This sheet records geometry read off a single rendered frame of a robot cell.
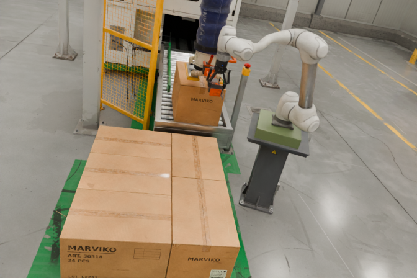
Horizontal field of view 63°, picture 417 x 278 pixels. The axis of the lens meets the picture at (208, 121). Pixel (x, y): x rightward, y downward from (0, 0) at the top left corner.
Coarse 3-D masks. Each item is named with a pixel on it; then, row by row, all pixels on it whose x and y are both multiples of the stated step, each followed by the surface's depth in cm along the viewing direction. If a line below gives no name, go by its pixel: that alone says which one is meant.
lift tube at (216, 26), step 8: (200, 8) 256; (200, 16) 259; (208, 16) 251; (216, 16) 250; (224, 16) 253; (200, 24) 257; (208, 24) 254; (216, 24) 254; (224, 24) 259; (200, 32) 260; (208, 32) 256; (216, 32) 257; (200, 40) 261; (208, 40) 259; (216, 40) 260
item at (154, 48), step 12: (156, 0) 320; (156, 12) 324; (156, 24) 329; (120, 36) 360; (156, 36) 334; (108, 48) 378; (156, 48) 341; (156, 60) 349; (132, 72) 371; (108, 84) 398; (132, 96) 383; (120, 108) 400; (144, 120) 380
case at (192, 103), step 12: (180, 72) 311; (180, 84) 288; (192, 84) 291; (204, 84) 296; (180, 96) 292; (192, 96) 293; (204, 96) 295; (216, 96) 296; (180, 108) 297; (192, 108) 299; (204, 108) 300; (216, 108) 302; (180, 120) 303; (192, 120) 305; (204, 120) 307; (216, 120) 308
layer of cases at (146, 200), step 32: (128, 128) 287; (96, 160) 242; (128, 160) 249; (160, 160) 257; (192, 160) 264; (96, 192) 214; (128, 192) 220; (160, 192) 225; (192, 192) 231; (224, 192) 237; (96, 224) 193; (128, 224) 197; (160, 224) 201; (192, 224) 206; (224, 224) 211; (64, 256) 187; (96, 256) 190; (128, 256) 192; (160, 256) 195; (192, 256) 197; (224, 256) 200
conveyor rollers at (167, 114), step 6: (174, 54) 483; (180, 54) 485; (186, 54) 494; (192, 54) 496; (174, 60) 460; (180, 60) 462; (186, 60) 471; (174, 66) 437; (174, 72) 421; (162, 90) 372; (162, 96) 356; (168, 96) 357; (162, 102) 341; (168, 102) 343; (162, 108) 333; (168, 108) 334; (162, 114) 319; (168, 114) 326; (168, 120) 311; (222, 126) 320
